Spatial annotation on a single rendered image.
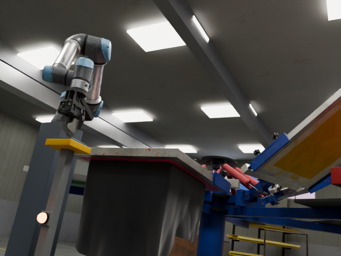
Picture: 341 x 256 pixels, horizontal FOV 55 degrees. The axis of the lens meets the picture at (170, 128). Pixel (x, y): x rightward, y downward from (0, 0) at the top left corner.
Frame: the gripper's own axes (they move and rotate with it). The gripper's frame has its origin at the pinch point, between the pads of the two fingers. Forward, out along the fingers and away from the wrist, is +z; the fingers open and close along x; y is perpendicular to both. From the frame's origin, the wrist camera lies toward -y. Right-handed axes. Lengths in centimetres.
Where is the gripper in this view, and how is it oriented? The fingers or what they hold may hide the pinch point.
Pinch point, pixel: (70, 137)
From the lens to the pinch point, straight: 142.0
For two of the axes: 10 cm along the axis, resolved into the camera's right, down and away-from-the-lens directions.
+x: 9.0, -0.2, -4.3
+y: -4.1, -3.4, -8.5
